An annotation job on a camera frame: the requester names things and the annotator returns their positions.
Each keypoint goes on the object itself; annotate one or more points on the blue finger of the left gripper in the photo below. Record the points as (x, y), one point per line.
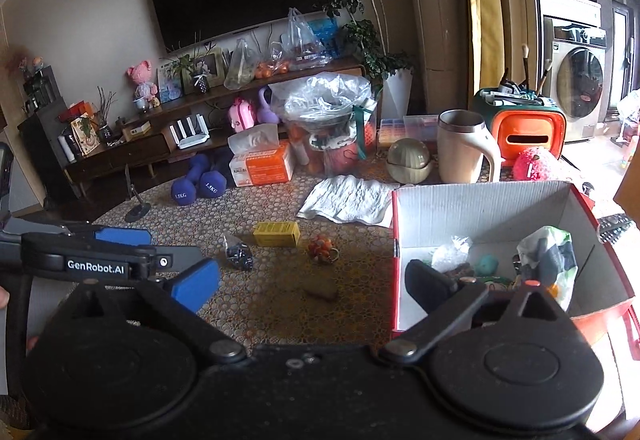
(122, 236)

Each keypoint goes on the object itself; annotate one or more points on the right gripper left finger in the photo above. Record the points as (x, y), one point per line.
(166, 295)

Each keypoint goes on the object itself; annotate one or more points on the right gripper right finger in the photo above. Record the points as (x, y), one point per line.
(449, 306)

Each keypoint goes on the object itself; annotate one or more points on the dark patterned small bag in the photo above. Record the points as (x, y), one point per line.
(238, 253)

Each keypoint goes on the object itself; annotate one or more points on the yellow small box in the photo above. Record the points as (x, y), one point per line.
(277, 234)

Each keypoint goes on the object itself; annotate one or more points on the orange knitted toy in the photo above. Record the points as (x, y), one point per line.
(322, 250)

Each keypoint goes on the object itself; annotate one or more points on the person's left hand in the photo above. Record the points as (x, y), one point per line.
(4, 301)

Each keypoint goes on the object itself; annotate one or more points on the phone stand black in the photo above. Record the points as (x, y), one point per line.
(140, 208)

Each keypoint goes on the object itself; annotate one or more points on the teal small ball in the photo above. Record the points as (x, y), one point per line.
(486, 266)

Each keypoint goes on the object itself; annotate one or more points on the blue dumbbell front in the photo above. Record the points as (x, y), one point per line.
(202, 180)

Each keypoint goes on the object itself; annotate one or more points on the green white paper packet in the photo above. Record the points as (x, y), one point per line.
(547, 256)

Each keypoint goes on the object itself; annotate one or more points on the black side cabinet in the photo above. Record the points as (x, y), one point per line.
(40, 132)

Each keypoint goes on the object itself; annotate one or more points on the red cardboard box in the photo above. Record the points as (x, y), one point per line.
(496, 217)

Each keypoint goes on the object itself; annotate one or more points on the white wifi router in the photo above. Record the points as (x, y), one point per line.
(189, 132)

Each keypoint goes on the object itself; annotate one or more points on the white crumpled cloth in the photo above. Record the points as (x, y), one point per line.
(347, 199)

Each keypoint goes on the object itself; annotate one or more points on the round cream ribbed container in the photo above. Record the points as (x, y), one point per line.
(409, 161)

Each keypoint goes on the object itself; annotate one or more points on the wooden tv console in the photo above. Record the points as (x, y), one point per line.
(158, 144)

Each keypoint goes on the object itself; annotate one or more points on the pink plush doll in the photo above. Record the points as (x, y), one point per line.
(145, 89)

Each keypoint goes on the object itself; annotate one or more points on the orange tissue pack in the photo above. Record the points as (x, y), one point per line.
(260, 157)

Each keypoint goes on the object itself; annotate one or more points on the pink fuzzy ball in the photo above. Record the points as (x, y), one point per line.
(538, 164)

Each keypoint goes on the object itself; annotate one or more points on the cream steel mug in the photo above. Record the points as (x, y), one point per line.
(463, 142)

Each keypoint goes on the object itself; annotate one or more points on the pink toy backpack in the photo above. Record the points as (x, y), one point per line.
(241, 115)

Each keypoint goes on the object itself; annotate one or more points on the colourful plastic organizer box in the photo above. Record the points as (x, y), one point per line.
(417, 127)

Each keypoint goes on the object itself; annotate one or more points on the framed picture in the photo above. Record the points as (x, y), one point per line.
(202, 70)

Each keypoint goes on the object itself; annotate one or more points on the orange green storage case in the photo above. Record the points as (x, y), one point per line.
(517, 125)

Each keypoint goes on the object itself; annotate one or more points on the clear plastic bag of items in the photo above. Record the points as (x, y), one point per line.
(330, 120)

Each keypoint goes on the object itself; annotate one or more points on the clear bag with oranges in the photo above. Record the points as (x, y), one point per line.
(298, 49)

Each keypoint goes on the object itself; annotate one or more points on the washing machine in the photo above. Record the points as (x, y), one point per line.
(575, 46)

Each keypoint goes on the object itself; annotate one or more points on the yellow curtain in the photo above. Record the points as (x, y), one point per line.
(487, 43)

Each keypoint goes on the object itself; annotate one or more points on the potted green tree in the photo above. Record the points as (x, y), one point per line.
(366, 34)

